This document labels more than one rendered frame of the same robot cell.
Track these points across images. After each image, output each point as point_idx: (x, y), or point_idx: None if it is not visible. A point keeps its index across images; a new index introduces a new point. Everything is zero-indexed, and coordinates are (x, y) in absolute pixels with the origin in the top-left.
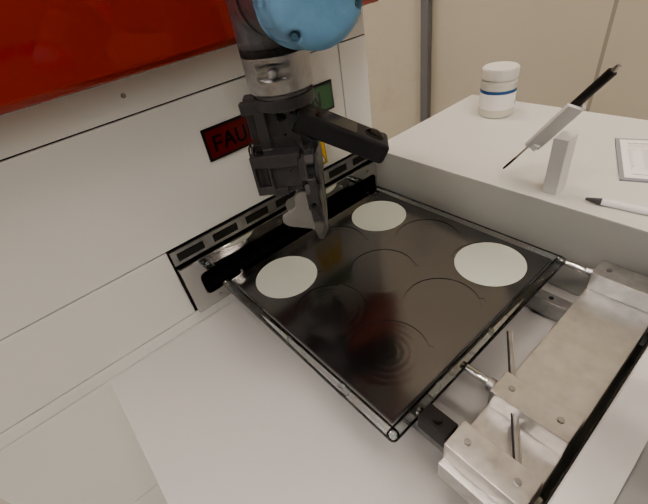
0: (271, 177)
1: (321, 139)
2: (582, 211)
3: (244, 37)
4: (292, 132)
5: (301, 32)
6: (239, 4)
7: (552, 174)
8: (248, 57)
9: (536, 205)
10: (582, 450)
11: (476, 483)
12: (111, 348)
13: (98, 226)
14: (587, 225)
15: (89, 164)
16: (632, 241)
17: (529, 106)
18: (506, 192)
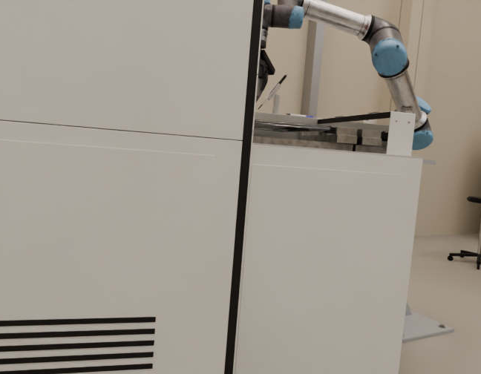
0: (259, 67)
1: (266, 60)
2: (289, 115)
3: (263, 22)
4: (260, 56)
5: (302, 21)
6: (274, 13)
7: (276, 107)
8: (262, 27)
9: (276, 116)
10: (354, 115)
11: (346, 133)
12: None
13: None
14: (292, 119)
15: None
16: (303, 121)
17: None
18: (266, 113)
